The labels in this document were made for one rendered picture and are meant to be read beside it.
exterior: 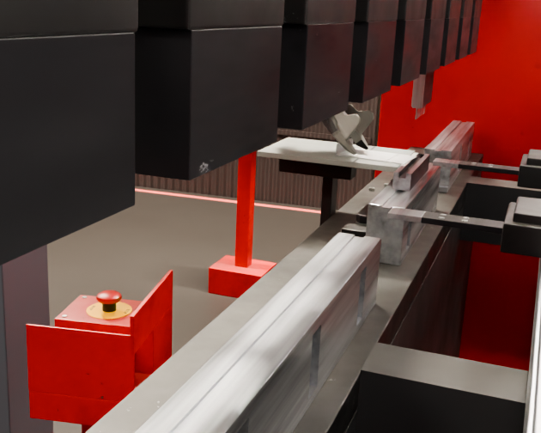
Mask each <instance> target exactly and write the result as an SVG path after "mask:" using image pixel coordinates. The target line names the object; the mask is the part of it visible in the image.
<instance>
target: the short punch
mask: <svg viewBox="0 0 541 433"><path fill-rule="evenodd" d="M434 73H435V71H432V72H430V73H428V74H427V75H419V78H417V79H415V80H414V81H413V89H412V99H411V107H412V108H415V109H416V117H415V119H418V118H419V117H420V116H422V115H423V114H425V110H426V105H427V104H429V103H430V102H431V99H432V90H433V81H434Z"/></svg>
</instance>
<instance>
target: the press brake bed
mask: <svg viewBox="0 0 541 433"><path fill-rule="evenodd" d="M460 234H461V229H459V228H451V229H450V230H449V232H448V234H447V237H446V239H445V240H444V242H443V244H442V246H441V249H440V251H439V252H438V253H437V255H436V257H435V260H434V262H433V264H432V265H431V267H430V269H429V272H428V273H427V275H426V277H425V278H424V280H423V282H422V285H421V287H420V289H419V291H418V292H417V294H416V296H415V298H414V300H413V302H412V304H411V305H410V308H409V310H408V312H407V314H406V316H405V317H404V319H403V321H402V323H401V325H400V327H399V329H398V331H397V333H396V335H395V337H394V338H393V340H392V342H391V345H395V346H400V347H404V348H409V349H413V350H419V351H426V352H432V353H436V354H441V355H446V356H450V357H459V350H460V343H461V335H462V328H463V321H464V314H465V300H466V293H467V286H468V279H469V272H470V264H471V251H472V244H473V241H463V240H460ZM356 415H357V409H356V412H355V414H354V416H353V418H352V419H351V421H350V423H349V425H348V427H347V429H346V431H345V432H344V433H356Z"/></svg>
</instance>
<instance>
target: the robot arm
mask: <svg viewBox="0 0 541 433"><path fill-rule="evenodd" d="M373 120H374V114H373V113H372V112H371V111H369V110H366V111H360V112H359V111H357V110H356V109H355V108H354V107H353V106H352V105H351V104H348V110H346V111H344V112H341V113H339V114H337V115H334V116H332V117H330V118H329V119H325V120H323V121H322V123H323V124H324V125H325V127H326V129H327V130H328V131H329V132H330V133H331V134H332V135H333V136H334V137H335V139H336V140H337V141H338V142H339V143H340V144H341V145H342V146H343V148H344V149H346V150H347V151H349V152H350V153H351V154H352V155H356V154H357V152H356V150H355V148H354V146H353V144H352V143H351V142H350V140H349V138H350V137H351V138H352V139H353V140H354V142H355V144H356V145H357V146H359V147H361V148H363V149H365V150H367V149H368V144H367V142H366V140H365V138H364V136H363V135H362V133H363V132H364V131H365V130H366V129H367V127H368V126H369V125H370V124H371V122H372V121H373Z"/></svg>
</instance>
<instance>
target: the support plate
mask: <svg viewBox="0 0 541 433"><path fill-rule="evenodd" d="M336 145H337V143H336V142H328V141H319V140H312V139H304V138H295V137H287V138H285V139H283V140H281V141H279V142H277V143H274V144H272V145H270V146H268V147H266V148H263V149H261V150H259V151H257V156H262V157H269V158H277V159H284V160H291V161H298V162H312V163H320V164H327V165H335V166H343V167H350V168H364V169H372V170H379V171H387V172H395V171H396V170H397V169H398V168H399V167H400V165H401V164H396V163H390V162H377V161H371V160H364V159H359V160H357V161H356V162H353V161H354V160H356V159H357V158H352V157H345V156H336ZM372 150H375V151H381V152H388V153H395V154H401V155H408V156H411V155H412V154H413V153H415V150H407V149H392V148H384V147H375V148H374V149H372Z"/></svg>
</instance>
